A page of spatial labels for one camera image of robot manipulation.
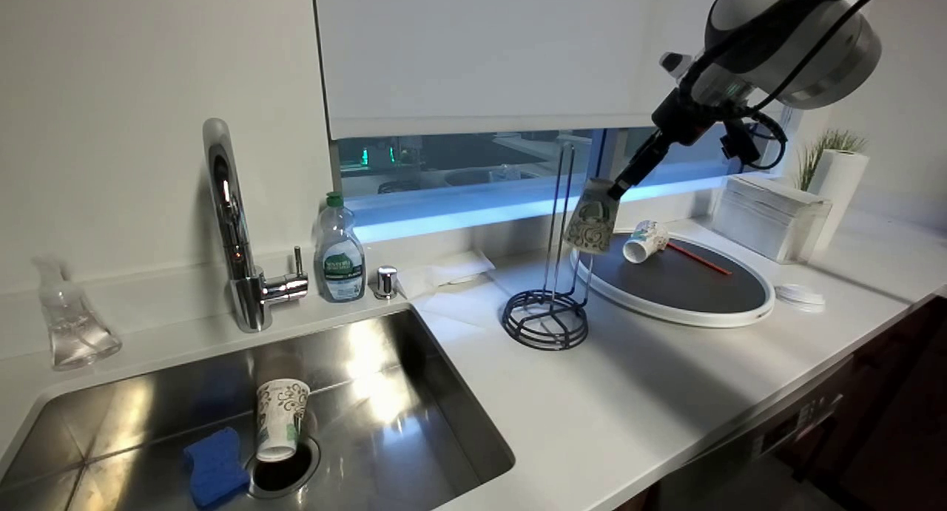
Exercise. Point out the red stir stick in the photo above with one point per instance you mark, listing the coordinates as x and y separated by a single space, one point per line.
699 259

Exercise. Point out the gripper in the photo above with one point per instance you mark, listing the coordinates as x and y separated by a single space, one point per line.
681 119

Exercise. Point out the white napkin box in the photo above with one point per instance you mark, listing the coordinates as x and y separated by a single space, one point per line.
766 215

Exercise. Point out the green potted plant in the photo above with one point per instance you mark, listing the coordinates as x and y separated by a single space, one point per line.
821 149

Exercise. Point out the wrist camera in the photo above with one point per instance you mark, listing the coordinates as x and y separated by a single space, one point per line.
742 143

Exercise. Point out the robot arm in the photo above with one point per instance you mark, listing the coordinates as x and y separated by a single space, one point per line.
784 45

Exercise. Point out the chrome counter button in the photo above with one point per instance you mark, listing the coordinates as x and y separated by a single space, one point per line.
385 283

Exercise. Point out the blue sponge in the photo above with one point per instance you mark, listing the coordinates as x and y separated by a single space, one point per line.
216 466

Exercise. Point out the white roller blind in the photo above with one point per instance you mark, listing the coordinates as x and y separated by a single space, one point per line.
481 52

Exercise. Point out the window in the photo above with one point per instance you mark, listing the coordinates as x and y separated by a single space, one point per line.
473 178

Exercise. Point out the white paper towel roll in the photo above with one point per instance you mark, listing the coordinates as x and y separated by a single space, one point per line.
843 185

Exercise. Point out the stainless steel sink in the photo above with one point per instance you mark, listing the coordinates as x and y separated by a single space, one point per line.
370 422

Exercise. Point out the clear dish soap bottle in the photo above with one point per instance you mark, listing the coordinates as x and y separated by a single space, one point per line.
340 263

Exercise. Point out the round white tray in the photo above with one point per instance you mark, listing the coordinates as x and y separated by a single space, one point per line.
681 285

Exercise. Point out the dark built-in dishwasher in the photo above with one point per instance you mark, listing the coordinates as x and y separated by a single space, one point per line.
851 437

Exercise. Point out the white paper towel sheet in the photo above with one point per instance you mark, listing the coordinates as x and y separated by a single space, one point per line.
444 271

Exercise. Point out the chrome tap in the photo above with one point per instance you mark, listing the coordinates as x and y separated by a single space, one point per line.
235 237

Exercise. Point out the patterned paper coffee cup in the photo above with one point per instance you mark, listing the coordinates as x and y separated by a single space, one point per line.
645 241
592 219
280 418

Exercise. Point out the clear glass bottle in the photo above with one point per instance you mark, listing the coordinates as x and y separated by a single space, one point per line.
74 333

